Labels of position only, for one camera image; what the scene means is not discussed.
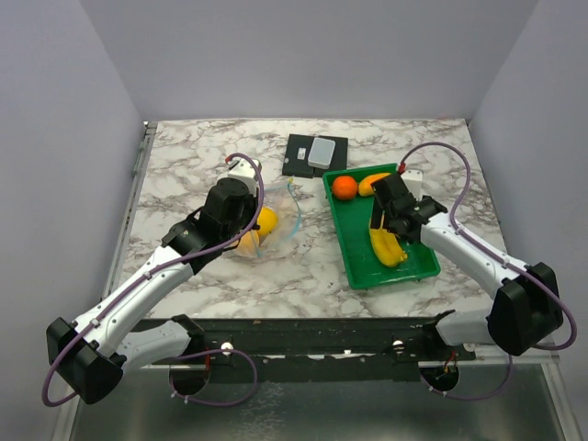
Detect green plastic tray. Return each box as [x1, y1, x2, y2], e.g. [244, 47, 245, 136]
[322, 163, 441, 289]

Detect yellow banana bunch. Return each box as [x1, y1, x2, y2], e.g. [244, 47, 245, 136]
[369, 228, 408, 267]

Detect yellow lemon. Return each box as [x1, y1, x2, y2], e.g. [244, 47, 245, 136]
[256, 206, 278, 238]

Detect yellow peach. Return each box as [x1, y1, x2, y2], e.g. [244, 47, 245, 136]
[233, 230, 260, 258]

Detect clear zip top bag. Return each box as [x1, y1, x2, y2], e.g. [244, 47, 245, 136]
[230, 178, 301, 258]

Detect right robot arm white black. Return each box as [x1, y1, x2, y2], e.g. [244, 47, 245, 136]
[371, 173, 563, 359]

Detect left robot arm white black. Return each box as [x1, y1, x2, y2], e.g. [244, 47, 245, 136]
[46, 177, 264, 404]

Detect orange yellow mango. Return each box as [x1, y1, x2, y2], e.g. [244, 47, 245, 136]
[358, 172, 390, 197]

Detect orange fruit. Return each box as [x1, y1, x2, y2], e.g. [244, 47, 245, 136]
[331, 175, 358, 201]

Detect grey translucent small case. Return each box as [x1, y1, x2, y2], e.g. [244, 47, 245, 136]
[307, 137, 336, 170]

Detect black flat box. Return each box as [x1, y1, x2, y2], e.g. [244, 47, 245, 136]
[282, 134, 348, 178]

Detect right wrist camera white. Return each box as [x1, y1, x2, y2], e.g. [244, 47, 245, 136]
[401, 169, 424, 200]

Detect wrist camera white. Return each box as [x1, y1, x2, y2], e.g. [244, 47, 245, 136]
[227, 157, 258, 195]
[401, 169, 424, 200]

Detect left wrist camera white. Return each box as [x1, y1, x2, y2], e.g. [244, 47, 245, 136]
[227, 157, 258, 195]

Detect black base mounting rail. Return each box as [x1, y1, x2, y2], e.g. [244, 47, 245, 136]
[164, 317, 475, 383]

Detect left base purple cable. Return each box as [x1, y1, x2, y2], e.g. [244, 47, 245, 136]
[170, 346, 258, 408]

